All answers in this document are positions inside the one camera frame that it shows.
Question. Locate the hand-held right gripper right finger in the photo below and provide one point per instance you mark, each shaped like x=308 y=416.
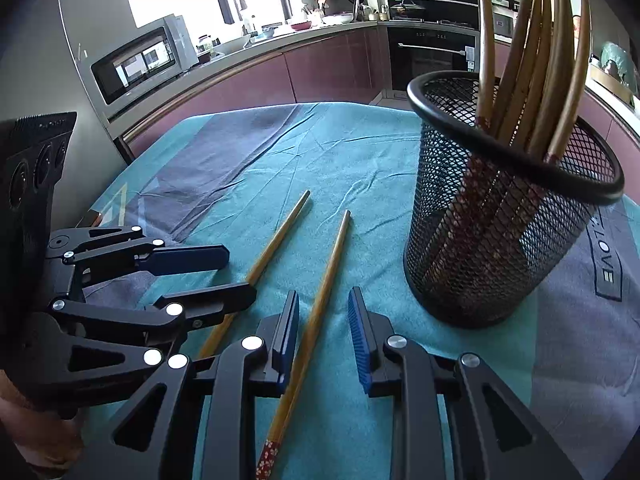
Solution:
x=357 y=330

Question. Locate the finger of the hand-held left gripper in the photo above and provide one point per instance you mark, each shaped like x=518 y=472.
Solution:
x=190 y=258
x=220 y=297

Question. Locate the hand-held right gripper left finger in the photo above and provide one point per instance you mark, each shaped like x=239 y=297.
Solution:
x=290 y=320

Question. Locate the black mesh cup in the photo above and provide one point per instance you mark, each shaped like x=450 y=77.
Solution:
x=475 y=260

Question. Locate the person's left hand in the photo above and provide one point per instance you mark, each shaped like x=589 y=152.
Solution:
x=45 y=440

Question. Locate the dark smartphone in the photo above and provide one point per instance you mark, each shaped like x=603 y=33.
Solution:
x=90 y=219

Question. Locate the grey refrigerator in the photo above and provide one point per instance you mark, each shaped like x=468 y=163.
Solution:
x=50 y=60

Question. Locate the teal grey printed tablecloth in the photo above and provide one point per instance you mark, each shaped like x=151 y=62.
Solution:
x=350 y=160

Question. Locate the silver microwave oven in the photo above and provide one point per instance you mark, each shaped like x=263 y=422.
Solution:
x=135 y=60

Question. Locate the pink base cabinets long run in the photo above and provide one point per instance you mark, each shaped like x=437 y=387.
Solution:
x=300 y=70

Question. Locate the chrome sink faucet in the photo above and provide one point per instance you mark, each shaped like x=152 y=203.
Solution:
x=244 y=10

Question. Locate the black built-in oven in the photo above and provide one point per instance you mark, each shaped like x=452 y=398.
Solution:
x=430 y=60

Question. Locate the pot with glass lid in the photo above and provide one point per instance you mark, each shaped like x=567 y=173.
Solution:
x=407 y=10

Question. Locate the pink base cabinets curved run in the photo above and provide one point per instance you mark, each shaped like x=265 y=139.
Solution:
x=615 y=125

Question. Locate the black range hood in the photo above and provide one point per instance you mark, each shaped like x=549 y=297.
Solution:
x=430 y=0

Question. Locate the beige round container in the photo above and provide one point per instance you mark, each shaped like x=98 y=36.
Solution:
x=612 y=85

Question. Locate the green plastic bag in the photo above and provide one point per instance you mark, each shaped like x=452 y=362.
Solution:
x=617 y=60

